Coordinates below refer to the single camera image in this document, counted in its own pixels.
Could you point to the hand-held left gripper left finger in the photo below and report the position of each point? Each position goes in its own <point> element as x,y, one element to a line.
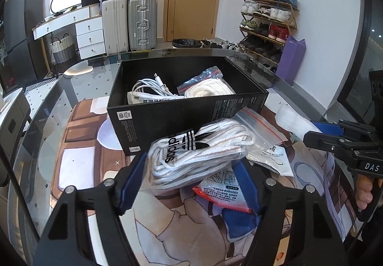
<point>131,182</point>

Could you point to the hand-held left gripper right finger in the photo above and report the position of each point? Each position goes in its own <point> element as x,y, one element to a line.
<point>244,179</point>

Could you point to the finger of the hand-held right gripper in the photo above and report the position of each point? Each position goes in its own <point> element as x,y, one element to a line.
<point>326,126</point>
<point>317,138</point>

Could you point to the red-edged white packet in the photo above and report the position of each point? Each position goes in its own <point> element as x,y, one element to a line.
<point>218,185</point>

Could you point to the bag of white shoelaces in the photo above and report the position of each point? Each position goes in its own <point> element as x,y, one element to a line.
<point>191,158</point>

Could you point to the black cardboard box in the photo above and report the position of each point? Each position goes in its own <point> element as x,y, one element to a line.
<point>179,116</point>

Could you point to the white printed medicine packet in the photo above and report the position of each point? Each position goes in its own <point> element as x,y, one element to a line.
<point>140,98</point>
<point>275,158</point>

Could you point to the bag of cream laces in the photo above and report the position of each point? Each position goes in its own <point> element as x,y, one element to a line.
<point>206,88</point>

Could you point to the person's right hand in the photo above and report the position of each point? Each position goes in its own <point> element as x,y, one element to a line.
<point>363,191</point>

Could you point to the white foam wrap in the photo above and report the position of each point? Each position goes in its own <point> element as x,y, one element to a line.
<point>294,119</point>

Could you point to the printed cartoon table mat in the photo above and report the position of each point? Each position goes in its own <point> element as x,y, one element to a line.
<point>89,164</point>

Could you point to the purple bag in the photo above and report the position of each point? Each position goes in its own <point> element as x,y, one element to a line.
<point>290,59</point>

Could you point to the black framed glass door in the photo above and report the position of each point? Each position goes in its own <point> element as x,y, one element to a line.
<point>359,44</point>

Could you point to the metal shoe rack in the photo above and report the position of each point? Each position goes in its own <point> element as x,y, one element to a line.
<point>294,17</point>

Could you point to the shoe rack with shoes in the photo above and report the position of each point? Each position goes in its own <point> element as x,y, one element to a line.
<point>269,14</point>

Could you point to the patterned floor rug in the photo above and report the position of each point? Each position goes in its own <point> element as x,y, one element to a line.
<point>39,85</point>

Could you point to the scattered sneakers group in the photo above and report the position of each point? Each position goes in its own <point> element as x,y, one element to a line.
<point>218,44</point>

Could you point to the black trash bin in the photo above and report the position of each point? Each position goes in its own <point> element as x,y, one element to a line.
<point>187,43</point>

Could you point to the woven basket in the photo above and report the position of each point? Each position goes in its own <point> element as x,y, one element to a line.
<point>62,50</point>

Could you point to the white dresser desk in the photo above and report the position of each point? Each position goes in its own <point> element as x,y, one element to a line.
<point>89,35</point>

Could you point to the white suitcase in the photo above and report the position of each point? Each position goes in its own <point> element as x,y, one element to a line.
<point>115,26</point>

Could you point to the silver suitcase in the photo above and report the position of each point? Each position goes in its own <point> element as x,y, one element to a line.
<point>143,23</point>

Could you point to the white ribbed container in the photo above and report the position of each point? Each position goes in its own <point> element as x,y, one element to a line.
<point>95,10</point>

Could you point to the black fridge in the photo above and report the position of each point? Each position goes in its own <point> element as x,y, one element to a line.
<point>24,29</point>

